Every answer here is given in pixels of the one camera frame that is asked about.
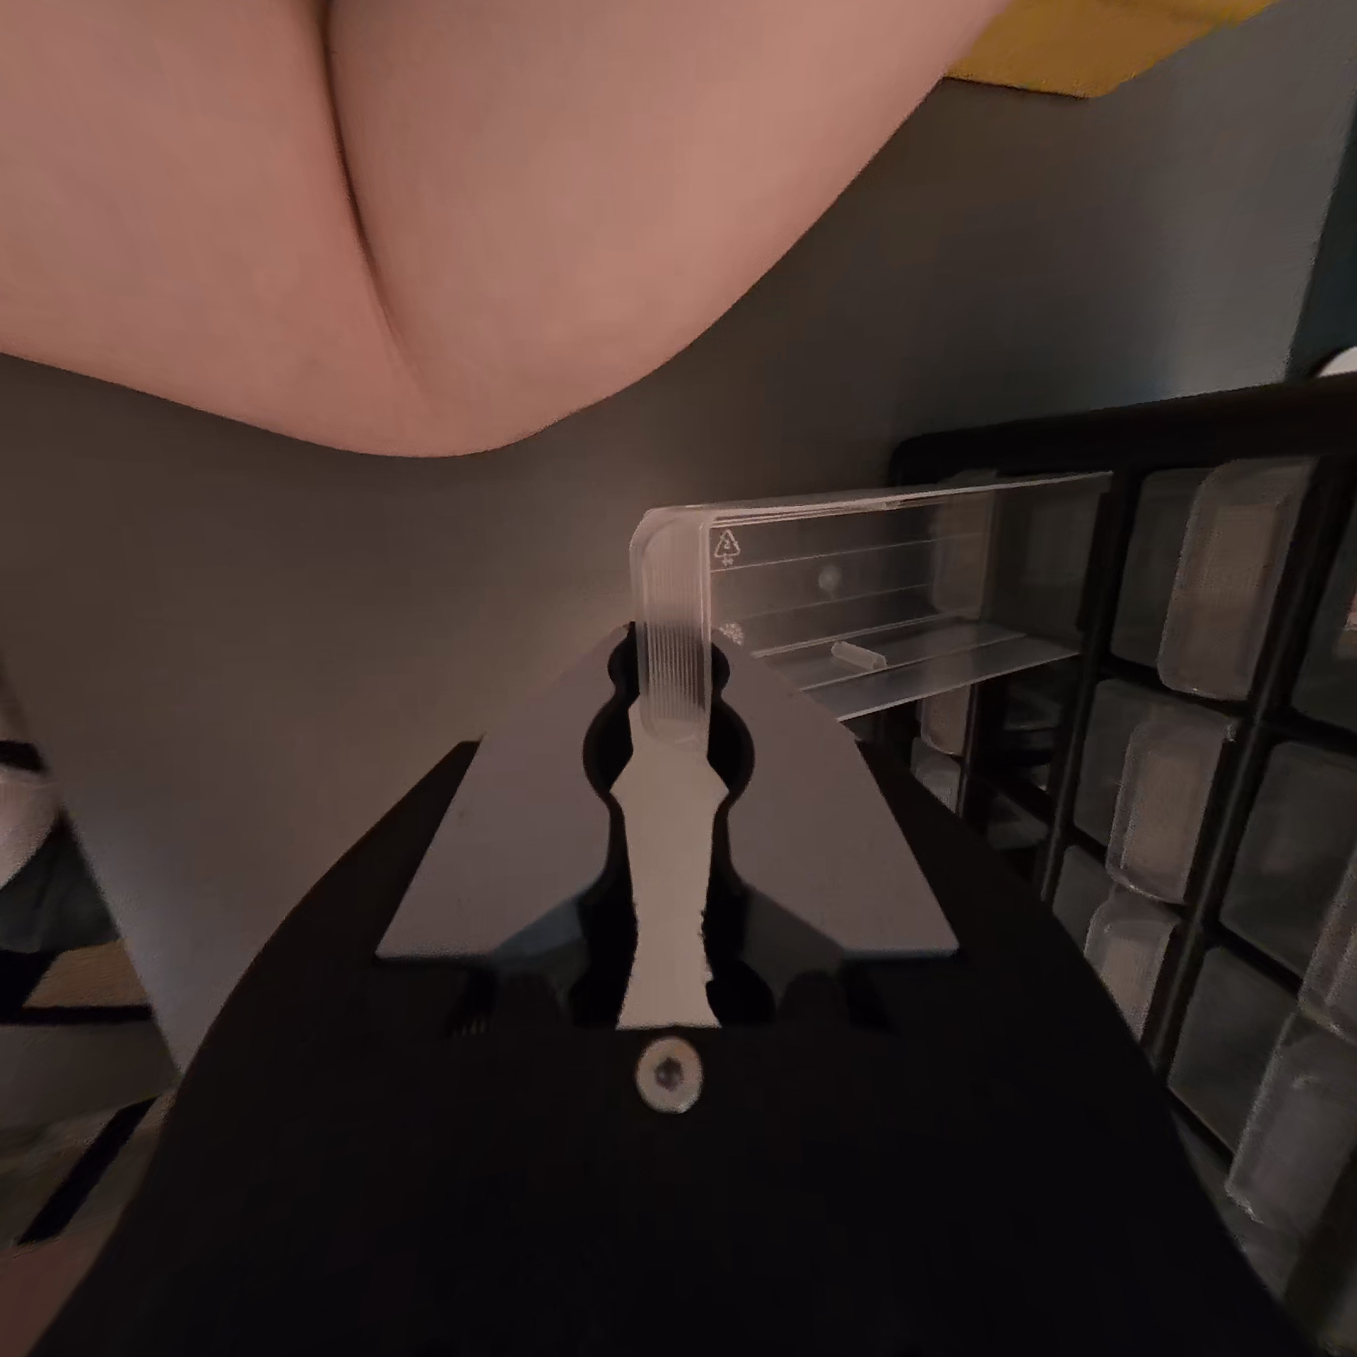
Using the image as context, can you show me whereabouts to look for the yellow plastic bin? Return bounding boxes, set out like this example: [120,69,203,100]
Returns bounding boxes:
[949,0,1285,99]

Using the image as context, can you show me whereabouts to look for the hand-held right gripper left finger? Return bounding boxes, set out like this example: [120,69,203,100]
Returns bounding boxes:
[377,625,641,1019]

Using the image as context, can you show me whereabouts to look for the person's left forearm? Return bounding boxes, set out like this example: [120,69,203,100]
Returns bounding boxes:
[0,0,1009,459]

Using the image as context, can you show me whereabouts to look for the rows of translucent cabinet drawers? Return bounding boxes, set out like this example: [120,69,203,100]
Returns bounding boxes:
[912,456,1357,1296]

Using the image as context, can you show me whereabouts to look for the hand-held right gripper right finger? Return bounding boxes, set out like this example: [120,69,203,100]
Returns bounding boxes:
[705,641,962,1019]

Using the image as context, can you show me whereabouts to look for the black drawer cabinet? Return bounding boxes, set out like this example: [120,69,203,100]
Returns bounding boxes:
[889,380,1357,1317]

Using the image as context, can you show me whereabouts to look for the clear plastic drawer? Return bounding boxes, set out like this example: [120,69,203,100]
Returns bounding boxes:
[629,472,1115,748]

